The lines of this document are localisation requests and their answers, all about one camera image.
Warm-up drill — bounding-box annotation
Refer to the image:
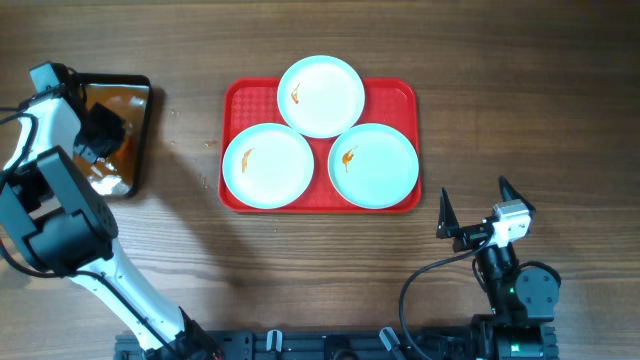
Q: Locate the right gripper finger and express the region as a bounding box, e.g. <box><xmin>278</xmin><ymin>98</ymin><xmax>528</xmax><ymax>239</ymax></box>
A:
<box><xmin>436</xmin><ymin>187</ymin><xmax>459</xmax><ymax>239</ymax></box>
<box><xmin>498</xmin><ymin>176</ymin><xmax>536</xmax><ymax>213</ymax></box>

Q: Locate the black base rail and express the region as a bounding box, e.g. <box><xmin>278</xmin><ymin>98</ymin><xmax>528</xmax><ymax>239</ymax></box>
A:
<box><xmin>113</xmin><ymin>327</ymin><xmax>559</xmax><ymax>360</ymax></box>

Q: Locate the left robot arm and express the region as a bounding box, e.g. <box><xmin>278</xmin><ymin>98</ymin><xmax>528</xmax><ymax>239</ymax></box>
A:
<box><xmin>1</xmin><ymin>62</ymin><xmax>223</xmax><ymax>359</ymax></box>

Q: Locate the light blue plate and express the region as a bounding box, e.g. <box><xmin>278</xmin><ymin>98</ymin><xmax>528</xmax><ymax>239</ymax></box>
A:
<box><xmin>327</xmin><ymin>123</ymin><xmax>419</xmax><ymax>210</ymax></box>
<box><xmin>222</xmin><ymin>123</ymin><xmax>315</xmax><ymax>210</ymax></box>
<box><xmin>276</xmin><ymin>55</ymin><xmax>366</xmax><ymax>139</ymax></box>

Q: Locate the black water tray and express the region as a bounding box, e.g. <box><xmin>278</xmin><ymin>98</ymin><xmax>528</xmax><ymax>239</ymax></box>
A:
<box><xmin>74</xmin><ymin>73</ymin><xmax>154</xmax><ymax>198</ymax></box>

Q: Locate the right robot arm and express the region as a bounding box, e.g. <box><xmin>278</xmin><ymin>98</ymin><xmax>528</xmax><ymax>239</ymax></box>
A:
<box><xmin>436</xmin><ymin>177</ymin><xmax>561</xmax><ymax>359</ymax></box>

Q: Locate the orange green sponge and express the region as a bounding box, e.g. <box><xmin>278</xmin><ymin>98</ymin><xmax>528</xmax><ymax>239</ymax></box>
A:
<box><xmin>116</xmin><ymin>135</ymin><xmax>134</xmax><ymax>161</ymax></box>

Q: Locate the right black cable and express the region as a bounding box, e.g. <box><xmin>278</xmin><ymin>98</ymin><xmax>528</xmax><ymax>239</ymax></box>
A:
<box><xmin>398</xmin><ymin>234</ymin><xmax>496</xmax><ymax>360</ymax></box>

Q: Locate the red plastic serving tray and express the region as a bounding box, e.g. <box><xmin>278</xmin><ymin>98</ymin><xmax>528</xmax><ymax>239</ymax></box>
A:
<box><xmin>220</xmin><ymin>78</ymin><xmax>420</xmax><ymax>214</ymax></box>

